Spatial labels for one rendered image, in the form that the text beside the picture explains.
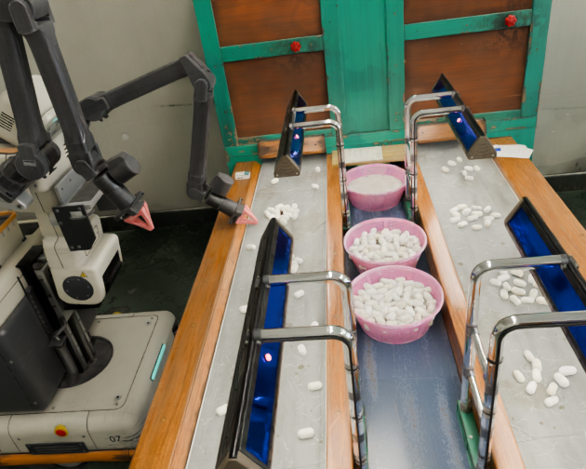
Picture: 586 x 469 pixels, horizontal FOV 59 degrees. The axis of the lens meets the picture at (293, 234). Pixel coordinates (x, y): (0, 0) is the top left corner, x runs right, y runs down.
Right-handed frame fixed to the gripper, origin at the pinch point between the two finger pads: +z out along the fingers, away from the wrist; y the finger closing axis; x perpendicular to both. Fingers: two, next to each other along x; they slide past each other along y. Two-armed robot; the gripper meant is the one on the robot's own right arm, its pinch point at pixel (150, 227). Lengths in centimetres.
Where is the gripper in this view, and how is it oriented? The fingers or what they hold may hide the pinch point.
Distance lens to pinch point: 152.4
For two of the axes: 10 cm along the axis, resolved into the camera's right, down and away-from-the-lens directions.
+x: -8.3, 4.5, 3.3
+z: 5.6, 7.1, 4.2
